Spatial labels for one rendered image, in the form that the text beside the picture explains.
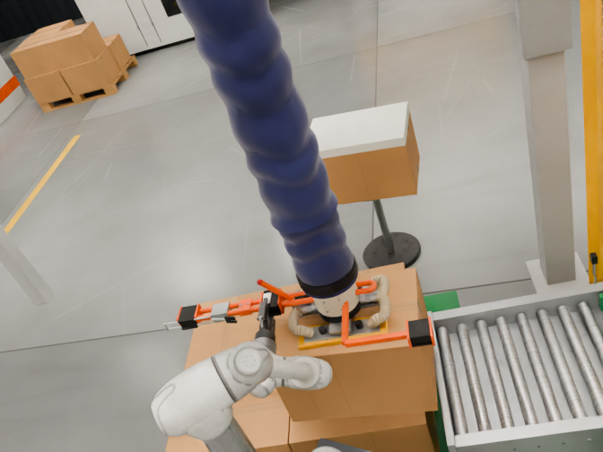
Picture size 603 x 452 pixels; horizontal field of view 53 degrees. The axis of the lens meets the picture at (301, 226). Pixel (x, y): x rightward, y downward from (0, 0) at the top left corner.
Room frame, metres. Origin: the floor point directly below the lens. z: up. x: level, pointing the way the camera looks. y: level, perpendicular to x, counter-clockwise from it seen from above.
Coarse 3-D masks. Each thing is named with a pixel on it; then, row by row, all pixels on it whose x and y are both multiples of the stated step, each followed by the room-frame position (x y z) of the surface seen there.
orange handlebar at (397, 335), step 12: (372, 288) 1.63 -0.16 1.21; (240, 300) 1.83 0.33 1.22; (252, 300) 1.81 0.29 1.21; (288, 300) 1.73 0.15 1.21; (300, 300) 1.71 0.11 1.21; (312, 300) 1.69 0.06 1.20; (204, 312) 1.86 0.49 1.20; (228, 312) 1.80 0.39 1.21; (240, 312) 1.78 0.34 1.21; (252, 312) 1.77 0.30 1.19; (348, 312) 1.57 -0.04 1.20; (348, 324) 1.52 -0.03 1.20; (372, 336) 1.41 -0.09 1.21; (384, 336) 1.39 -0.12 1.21; (396, 336) 1.37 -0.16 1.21
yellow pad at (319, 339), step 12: (324, 324) 1.67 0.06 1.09; (360, 324) 1.57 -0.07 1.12; (384, 324) 1.55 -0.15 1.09; (300, 336) 1.65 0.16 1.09; (312, 336) 1.62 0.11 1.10; (324, 336) 1.60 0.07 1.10; (336, 336) 1.58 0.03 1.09; (348, 336) 1.56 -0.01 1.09; (360, 336) 1.54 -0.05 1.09; (300, 348) 1.60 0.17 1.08
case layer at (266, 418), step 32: (256, 320) 2.43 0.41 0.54; (192, 352) 2.38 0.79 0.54; (256, 416) 1.83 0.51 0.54; (288, 416) 1.76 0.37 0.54; (384, 416) 1.57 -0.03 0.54; (416, 416) 1.52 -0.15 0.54; (192, 448) 1.79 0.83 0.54; (256, 448) 1.67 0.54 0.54; (288, 448) 1.63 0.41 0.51; (384, 448) 1.52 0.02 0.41; (416, 448) 1.49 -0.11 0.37
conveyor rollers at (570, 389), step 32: (480, 320) 1.86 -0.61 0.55; (544, 320) 1.73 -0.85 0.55; (448, 352) 1.76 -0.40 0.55; (512, 352) 1.63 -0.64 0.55; (576, 352) 1.52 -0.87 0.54; (448, 384) 1.61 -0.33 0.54; (480, 384) 1.56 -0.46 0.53; (544, 384) 1.44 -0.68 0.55; (480, 416) 1.41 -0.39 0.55; (576, 416) 1.26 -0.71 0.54
